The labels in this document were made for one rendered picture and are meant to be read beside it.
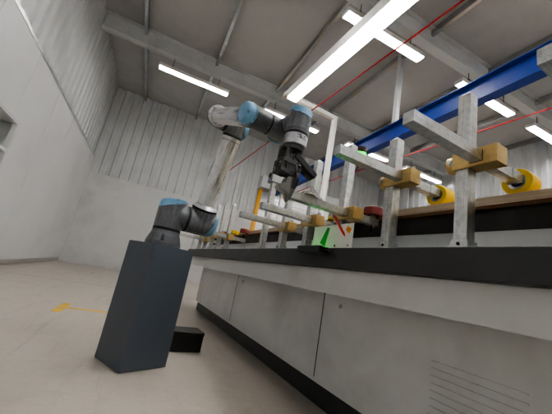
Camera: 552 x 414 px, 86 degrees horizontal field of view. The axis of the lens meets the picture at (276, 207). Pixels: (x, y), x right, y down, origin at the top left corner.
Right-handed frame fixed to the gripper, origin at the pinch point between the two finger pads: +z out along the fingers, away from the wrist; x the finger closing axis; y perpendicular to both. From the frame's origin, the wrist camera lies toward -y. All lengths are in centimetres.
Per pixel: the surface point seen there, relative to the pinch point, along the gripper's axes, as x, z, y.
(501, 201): 46, -7, -46
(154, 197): -806, -125, 15
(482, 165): 51, -11, -28
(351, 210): 3.7, -3.3, -26.7
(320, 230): -15.3, 3.7, -26.8
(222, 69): -513, -400, -26
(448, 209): 30, -6, -46
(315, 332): -39, 50, -50
